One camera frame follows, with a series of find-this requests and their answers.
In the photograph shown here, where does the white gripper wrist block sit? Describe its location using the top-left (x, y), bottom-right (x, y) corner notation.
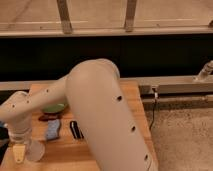
top-left (9, 129), bottom-right (32, 144)

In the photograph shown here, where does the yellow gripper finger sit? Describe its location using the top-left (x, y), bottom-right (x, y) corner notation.
top-left (12, 144), bottom-right (26, 164)

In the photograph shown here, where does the white ceramic cup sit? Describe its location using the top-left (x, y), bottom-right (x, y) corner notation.
top-left (26, 139), bottom-right (45, 162)

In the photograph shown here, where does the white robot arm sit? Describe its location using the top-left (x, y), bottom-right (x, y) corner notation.
top-left (0, 59), bottom-right (158, 171)

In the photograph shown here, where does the black striped eraser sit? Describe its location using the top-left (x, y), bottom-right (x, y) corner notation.
top-left (70, 121), bottom-right (84, 139)

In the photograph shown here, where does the dark red small object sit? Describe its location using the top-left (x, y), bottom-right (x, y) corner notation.
top-left (38, 114), bottom-right (62, 122)

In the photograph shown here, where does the blue sponge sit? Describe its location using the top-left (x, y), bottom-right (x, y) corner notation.
top-left (45, 119), bottom-right (61, 141)

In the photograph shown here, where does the green round plate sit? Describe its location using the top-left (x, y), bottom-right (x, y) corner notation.
top-left (42, 103), bottom-right (67, 114)

